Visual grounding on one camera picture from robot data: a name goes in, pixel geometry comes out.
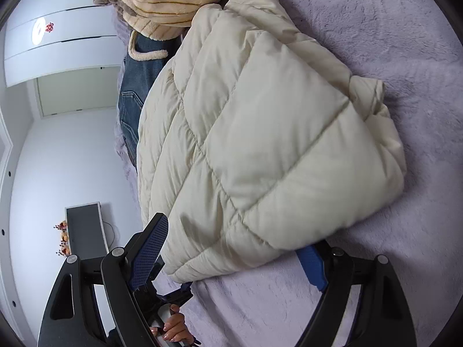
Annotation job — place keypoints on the striped brown fleece robe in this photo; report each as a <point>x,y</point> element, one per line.
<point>162,0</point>

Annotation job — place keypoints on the cream puffer jacket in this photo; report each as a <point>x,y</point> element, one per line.
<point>271,133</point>

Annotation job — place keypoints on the wall television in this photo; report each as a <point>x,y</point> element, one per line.
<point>86,229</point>

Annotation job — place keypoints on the purple plush blanket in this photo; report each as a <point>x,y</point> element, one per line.
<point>416,79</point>

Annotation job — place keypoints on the white door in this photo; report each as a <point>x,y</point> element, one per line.
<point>72,94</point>

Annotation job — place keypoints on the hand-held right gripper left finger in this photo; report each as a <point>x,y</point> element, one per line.
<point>150,256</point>

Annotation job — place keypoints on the blue denim jeans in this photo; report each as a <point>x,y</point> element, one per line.
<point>134,79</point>

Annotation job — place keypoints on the red sticker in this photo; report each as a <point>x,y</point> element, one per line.
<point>50,26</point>

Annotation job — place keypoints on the person's left hand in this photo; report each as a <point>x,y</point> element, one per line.
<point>175,325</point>

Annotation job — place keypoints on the orange flower decoration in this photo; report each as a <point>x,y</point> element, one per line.
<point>63,236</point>

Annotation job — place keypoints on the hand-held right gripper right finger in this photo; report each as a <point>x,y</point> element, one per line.
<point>311,265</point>

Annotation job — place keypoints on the white wardrobe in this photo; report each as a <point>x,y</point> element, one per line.
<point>72,54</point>

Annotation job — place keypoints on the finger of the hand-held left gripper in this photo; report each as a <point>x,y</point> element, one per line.
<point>177,295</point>

